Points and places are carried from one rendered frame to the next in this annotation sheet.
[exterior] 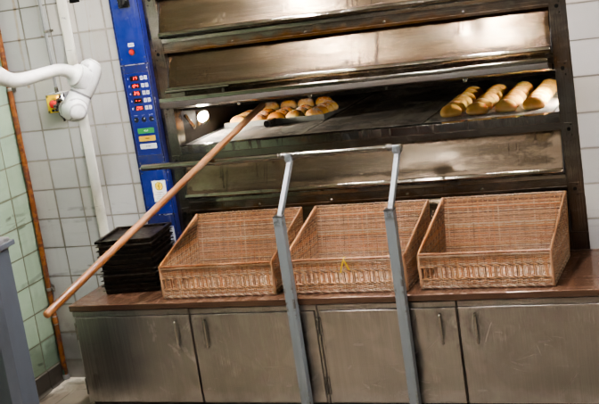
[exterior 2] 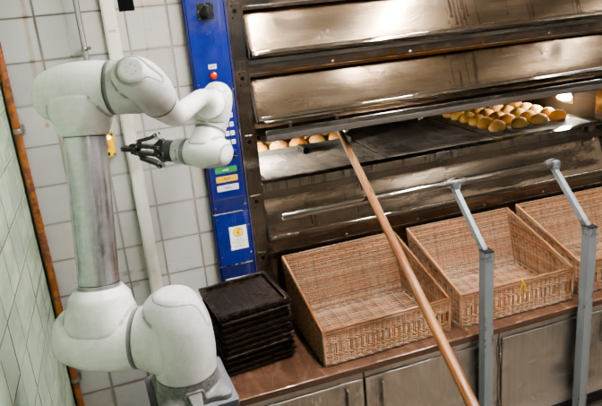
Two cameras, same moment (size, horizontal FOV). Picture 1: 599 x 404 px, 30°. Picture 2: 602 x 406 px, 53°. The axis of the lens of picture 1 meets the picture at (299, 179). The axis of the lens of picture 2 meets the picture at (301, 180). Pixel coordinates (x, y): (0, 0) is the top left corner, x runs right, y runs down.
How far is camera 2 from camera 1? 3.84 m
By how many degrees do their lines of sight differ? 38
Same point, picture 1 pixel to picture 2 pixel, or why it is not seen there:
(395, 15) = (494, 36)
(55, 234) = not seen: hidden behind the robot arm
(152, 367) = not seen: outside the picture
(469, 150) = (536, 159)
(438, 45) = (527, 64)
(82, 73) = (225, 101)
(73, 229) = not seen: hidden behind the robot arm
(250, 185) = (341, 217)
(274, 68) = (378, 90)
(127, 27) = (208, 44)
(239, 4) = (343, 20)
